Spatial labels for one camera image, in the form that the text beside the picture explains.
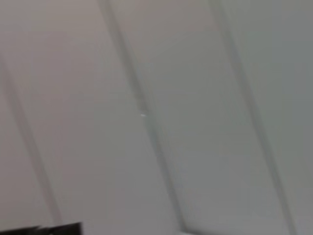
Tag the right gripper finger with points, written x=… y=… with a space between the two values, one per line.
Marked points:
x=49 y=230

